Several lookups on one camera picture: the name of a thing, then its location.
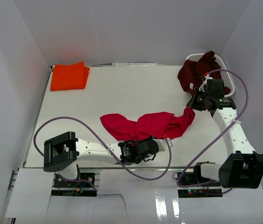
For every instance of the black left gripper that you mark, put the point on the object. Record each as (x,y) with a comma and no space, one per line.
(141,140)

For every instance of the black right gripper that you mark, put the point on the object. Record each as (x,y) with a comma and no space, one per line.
(192,103)

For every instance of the bright red t shirt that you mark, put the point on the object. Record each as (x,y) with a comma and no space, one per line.
(152,124)

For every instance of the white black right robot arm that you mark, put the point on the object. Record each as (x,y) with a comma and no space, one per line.
(243,167)

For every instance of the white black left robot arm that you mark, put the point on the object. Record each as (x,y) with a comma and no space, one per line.
(64,153)

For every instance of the dark maroon t shirt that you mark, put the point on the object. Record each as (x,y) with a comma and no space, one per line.
(190,75)

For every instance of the orange folded t shirt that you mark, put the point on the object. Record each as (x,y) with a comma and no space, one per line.
(69,77)

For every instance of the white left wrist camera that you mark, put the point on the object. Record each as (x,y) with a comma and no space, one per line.
(164,144)

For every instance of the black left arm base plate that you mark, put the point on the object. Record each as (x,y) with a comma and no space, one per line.
(61,187)

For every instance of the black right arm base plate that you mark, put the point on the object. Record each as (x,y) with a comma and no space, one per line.
(205,191)

